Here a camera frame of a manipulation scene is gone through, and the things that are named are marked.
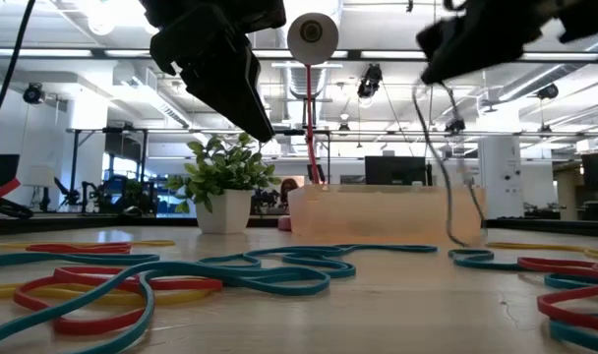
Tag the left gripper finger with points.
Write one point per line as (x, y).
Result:
(220, 74)
(260, 98)

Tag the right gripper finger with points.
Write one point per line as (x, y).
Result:
(476, 51)
(451, 34)

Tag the teal rubber band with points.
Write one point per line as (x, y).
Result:
(326, 285)
(476, 265)
(348, 269)
(151, 257)
(402, 248)
(574, 336)

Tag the red rubber band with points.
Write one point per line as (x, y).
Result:
(82, 248)
(92, 325)
(542, 306)

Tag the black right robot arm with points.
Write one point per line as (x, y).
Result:
(589, 19)

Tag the black background robot arm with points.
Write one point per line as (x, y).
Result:
(132, 196)
(75, 196)

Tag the orange translucent plastic bin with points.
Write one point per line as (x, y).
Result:
(377, 216)

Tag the black ceiling spotlight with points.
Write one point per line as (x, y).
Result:
(370, 81)
(455, 126)
(33, 93)
(547, 91)

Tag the person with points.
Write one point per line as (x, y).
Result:
(288, 189)

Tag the green plant white pot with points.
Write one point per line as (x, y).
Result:
(225, 211)

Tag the white round column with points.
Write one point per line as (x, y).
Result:
(500, 177)

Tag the white shade lamp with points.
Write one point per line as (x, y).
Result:
(38, 176)

